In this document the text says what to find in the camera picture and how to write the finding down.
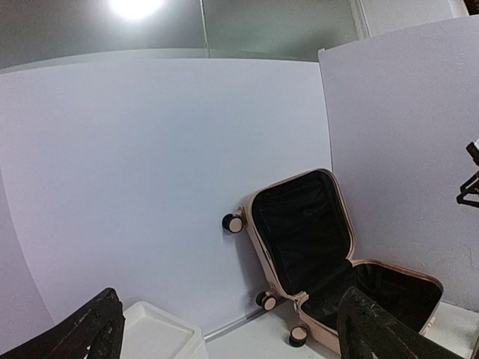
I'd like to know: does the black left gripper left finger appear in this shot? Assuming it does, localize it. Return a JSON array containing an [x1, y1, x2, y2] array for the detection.
[[1, 288, 125, 359]]

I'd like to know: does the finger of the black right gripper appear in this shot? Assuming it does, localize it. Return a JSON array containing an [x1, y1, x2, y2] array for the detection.
[[456, 172, 479, 208]]

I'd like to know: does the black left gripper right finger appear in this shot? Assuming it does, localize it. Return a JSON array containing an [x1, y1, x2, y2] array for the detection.
[[337, 287, 457, 359]]

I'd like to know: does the white drawer cabinet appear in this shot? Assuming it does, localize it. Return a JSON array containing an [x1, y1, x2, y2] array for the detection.
[[120, 301, 209, 359]]

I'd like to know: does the pink hard-shell suitcase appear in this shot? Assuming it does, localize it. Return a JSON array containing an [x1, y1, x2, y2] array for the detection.
[[222, 168, 444, 352]]

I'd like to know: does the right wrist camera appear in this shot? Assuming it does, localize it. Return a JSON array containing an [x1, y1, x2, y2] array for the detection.
[[466, 139, 479, 166]]

